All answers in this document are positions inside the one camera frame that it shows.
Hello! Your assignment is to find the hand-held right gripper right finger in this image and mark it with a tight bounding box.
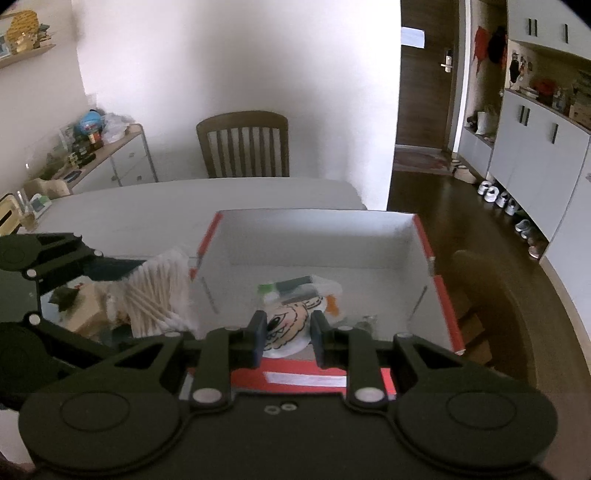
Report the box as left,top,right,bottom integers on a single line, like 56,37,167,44
310,311,485,409

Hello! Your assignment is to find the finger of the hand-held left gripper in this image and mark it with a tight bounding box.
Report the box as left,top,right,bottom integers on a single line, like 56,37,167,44
25,233,148,296
28,314,185,370

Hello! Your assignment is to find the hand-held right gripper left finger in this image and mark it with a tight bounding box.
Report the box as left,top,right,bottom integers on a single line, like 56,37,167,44
95,310,269,409

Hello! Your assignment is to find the beige block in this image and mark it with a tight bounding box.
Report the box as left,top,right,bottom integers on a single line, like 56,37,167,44
59,281,117,334

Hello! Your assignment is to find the green and black packet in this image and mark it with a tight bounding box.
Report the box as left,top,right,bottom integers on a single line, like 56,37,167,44
257,274,315,298

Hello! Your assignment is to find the bundle of cotton swabs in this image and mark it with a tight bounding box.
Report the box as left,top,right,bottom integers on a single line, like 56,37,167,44
105,248,202,341

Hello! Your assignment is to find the red and white cardboard box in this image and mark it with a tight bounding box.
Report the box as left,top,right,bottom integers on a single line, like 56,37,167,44
191,210,467,402

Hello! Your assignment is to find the wooden tissue box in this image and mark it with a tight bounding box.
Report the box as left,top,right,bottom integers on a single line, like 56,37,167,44
0,194,22,237

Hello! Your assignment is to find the white sideboard with wooden top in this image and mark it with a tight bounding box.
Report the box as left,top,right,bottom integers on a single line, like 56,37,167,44
68,124,158,195

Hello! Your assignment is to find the blue round toy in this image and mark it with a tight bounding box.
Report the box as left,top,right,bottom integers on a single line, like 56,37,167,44
78,110,105,136

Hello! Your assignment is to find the clear plastic bag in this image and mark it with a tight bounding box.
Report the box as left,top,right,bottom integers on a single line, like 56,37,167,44
100,112,131,142

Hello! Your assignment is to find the dark wooden chair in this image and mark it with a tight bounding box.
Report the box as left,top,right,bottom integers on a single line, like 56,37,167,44
451,249,533,385

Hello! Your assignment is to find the wooden slat-back chair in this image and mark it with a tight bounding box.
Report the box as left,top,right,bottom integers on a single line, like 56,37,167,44
196,111,291,179

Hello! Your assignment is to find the patterned door rug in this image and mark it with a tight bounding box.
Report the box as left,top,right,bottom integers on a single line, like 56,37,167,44
392,147,455,174

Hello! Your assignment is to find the row of shoes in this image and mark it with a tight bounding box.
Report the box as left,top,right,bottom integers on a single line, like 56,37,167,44
450,158,552,260

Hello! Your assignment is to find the brown wooden door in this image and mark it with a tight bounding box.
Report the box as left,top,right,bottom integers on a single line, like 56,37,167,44
394,0,467,149

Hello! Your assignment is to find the white hallway cabinet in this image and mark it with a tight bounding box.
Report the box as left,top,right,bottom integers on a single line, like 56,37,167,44
457,0,591,296

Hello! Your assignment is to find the red hanging ornament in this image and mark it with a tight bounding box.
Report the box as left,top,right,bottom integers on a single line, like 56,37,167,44
473,25,491,75

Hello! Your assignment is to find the black hanging hat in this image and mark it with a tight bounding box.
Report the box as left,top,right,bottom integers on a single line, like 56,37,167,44
488,27,509,71

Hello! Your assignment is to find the wooden wall shelf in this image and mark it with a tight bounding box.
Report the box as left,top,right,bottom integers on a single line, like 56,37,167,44
0,9,57,70

